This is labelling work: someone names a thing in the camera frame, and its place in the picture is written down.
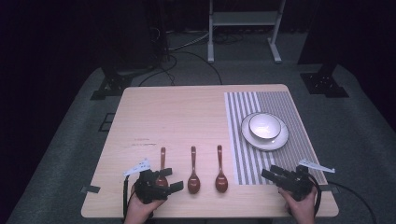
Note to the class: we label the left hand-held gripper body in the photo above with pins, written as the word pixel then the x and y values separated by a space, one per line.
pixel 149 186

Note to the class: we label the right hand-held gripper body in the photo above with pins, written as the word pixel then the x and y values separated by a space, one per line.
pixel 299 183

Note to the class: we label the brown wooden spoon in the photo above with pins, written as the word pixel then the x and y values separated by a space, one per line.
pixel 221 183
pixel 162 157
pixel 193 183

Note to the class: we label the person's left hand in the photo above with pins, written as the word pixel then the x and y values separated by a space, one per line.
pixel 138 208

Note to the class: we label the person's right hand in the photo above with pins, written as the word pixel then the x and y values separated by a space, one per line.
pixel 303 210

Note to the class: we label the white plate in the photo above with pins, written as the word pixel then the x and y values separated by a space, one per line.
pixel 264 144

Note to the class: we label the grey tape strip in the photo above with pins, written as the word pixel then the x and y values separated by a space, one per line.
pixel 331 188
pixel 90 189

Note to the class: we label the white bowl with dark rim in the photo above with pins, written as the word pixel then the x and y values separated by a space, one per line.
pixel 264 126

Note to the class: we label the grey striped placemat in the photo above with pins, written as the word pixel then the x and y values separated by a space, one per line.
pixel 292 102

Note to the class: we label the black stand base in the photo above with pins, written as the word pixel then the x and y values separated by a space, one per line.
pixel 323 82
pixel 113 84

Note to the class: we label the white metal stand frame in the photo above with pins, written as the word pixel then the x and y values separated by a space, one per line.
pixel 244 18

